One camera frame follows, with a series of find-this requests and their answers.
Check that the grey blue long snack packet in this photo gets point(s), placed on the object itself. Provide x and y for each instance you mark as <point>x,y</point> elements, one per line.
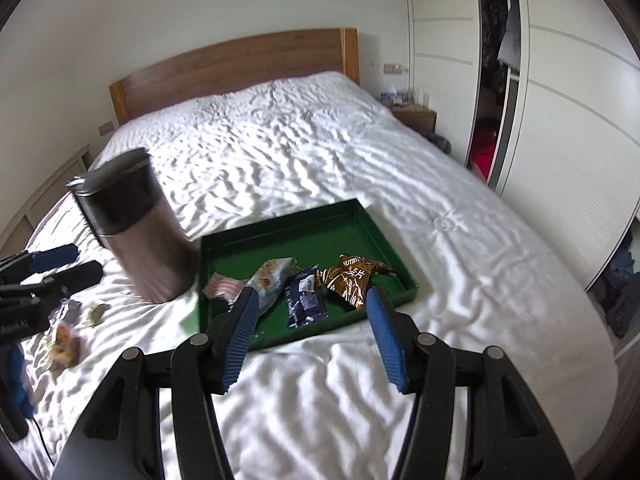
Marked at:
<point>269,280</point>

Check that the white bed duvet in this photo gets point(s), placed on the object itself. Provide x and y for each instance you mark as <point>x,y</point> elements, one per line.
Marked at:
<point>312,168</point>

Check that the dark navy snack packet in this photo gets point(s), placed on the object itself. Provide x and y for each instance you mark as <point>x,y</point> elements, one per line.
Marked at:
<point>304,298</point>

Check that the clear bag dried fruit chips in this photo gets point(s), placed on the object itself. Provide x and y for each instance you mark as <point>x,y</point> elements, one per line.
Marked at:
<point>65,347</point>

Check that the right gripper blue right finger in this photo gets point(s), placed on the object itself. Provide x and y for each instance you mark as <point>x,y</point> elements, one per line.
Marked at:
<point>397,338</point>

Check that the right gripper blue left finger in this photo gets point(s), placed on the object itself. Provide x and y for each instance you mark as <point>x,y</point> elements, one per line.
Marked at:
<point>230,335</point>

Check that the wooden headboard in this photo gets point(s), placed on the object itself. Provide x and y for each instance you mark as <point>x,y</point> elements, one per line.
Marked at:
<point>235,65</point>

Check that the pink white striped snack packet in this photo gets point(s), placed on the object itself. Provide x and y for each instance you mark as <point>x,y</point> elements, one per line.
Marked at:
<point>222,287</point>

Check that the brown gold snack bag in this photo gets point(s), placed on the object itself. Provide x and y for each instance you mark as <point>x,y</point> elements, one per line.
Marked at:
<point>351,278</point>

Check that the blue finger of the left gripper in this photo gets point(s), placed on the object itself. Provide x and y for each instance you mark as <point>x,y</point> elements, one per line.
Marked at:
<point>41,261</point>
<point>75,279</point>

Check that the white sliding wardrobe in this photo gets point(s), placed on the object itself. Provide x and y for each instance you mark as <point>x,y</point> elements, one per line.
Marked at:
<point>569,162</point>

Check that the wooden nightstand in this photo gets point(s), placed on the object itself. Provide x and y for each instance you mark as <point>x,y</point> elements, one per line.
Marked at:
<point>416,117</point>

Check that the white radiator cover cabinet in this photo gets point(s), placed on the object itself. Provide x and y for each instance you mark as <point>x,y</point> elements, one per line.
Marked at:
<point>17,233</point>

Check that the small olive tea sachet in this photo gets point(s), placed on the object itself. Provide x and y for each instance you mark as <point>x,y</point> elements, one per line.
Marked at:
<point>94,315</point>

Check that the copper and black electric kettle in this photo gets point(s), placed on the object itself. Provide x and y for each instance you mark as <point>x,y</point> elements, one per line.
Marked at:
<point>128,213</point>

